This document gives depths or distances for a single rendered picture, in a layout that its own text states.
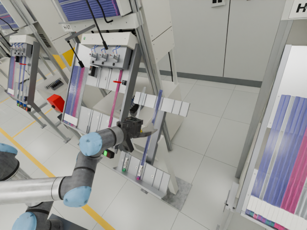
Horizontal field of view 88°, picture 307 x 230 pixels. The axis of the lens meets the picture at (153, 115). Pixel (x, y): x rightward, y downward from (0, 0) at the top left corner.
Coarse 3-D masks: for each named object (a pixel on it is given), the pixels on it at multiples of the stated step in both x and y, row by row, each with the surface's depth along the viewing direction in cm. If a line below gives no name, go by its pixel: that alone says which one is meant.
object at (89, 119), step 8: (80, 112) 130; (88, 112) 125; (96, 112) 120; (80, 120) 130; (88, 120) 125; (96, 120) 120; (104, 120) 115; (112, 120) 111; (80, 128) 129; (88, 128) 124; (96, 128) 119; (104, 128) 115
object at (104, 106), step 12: (144, 84) 177; (168, 84) 167; (108, 96) 176; (120, 96) 170; (168, 96) 152; (180, 96) 176; (96, 108) 164; (108, 108) 160; (144, 108) 147; (144, 120) 135; (168, 120) 165; (180, 120) 194; (132, 144) 175; (144, 144) 157; (156, 156) 162
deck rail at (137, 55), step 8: (136, 48) 101; (136, 56) 102; (136, 64) 104; (136, 72) 106; (128, 80) 103; (128, 88) 104; (128, 96) 106; (128, 104) 108; (128, 112) 110; (120, 120) 105
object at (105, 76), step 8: (80, 48) 135; (88, 48) 129; (80, 56) 134; (88, 56) 129; (88, 64) 128; (88, 72) 128; (104, 72) 118; (112, 72) 113; (128, 72) 105; (88, 80) 127; (96, 80) 122; (104, 80) 117; (112, 80) 113; (104, 88) 117; (112, 88) 112; (120, 88) 108
